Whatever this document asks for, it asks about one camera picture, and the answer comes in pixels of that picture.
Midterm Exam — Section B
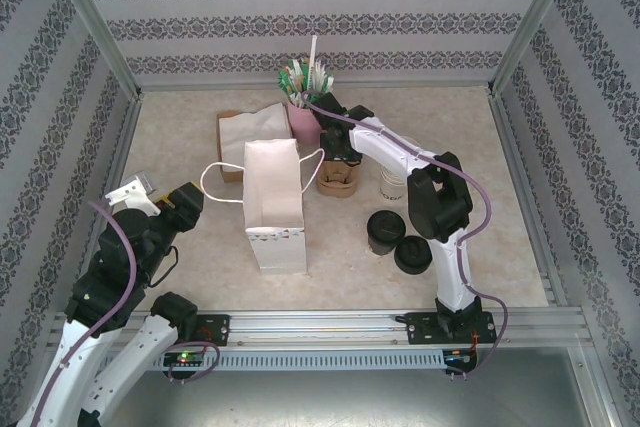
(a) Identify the white straw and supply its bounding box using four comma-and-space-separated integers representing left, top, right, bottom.
306, 34, 319, 93

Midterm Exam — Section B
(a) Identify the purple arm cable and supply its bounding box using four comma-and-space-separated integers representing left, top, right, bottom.
299, 89, 514, 379
19, 199, 220, 427

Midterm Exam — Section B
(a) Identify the white paper stick packet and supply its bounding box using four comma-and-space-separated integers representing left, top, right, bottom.
286, 59, 307, 96

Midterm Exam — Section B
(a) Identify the aluminium side rail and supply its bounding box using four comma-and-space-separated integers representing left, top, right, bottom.
487, 86, 571, 309
102, 91, 145, 193

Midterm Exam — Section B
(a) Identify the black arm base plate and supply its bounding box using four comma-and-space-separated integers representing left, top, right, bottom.
189, 314, 232, 347
404, 311, 497, 344

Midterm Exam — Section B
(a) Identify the aluminium frame post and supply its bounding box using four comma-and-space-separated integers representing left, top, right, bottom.
40, 0, 145, 101
485, 0, 585, 98

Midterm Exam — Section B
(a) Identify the grey slotted cable duct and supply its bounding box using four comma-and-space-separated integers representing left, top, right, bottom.
97, 349, 449, 373

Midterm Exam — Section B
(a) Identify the thin black cable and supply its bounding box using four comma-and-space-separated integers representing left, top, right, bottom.
149, 245, 180, 289

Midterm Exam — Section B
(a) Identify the grey metal sheet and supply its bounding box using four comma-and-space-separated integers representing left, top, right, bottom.
99, 369, 614, 427

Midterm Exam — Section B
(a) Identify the stack of paper cups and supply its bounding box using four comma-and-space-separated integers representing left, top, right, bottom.
379, 164, 412, 203

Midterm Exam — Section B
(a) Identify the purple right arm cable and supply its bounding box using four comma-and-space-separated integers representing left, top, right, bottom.
299, 89, 514, 379

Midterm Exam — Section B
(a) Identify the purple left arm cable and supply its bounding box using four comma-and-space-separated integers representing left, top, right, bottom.
19, 199, 220, 427

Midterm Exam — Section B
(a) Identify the white patterned paper gift bag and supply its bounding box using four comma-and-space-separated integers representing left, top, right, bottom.
198, 139, 326, 277

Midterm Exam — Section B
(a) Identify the brown pulp cup carrier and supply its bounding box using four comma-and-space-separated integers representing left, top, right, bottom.
315, 146, 361, 198

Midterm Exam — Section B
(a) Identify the white napkin stack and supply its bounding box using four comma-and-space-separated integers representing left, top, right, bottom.
218, 102, 293, 169

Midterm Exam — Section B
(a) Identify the pink stirrer cup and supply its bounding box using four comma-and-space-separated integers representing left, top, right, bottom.
285, 96, 324, 146

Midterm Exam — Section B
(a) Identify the black lid stack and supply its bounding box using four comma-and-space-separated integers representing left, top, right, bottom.
393, 235, 434, 277

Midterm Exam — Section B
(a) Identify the black plastic cup lid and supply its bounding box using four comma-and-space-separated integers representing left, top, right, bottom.
366, 210, 405, 244

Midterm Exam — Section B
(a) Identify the aluminium mounting rail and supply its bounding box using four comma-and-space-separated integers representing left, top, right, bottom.
48, 310, 587, 349

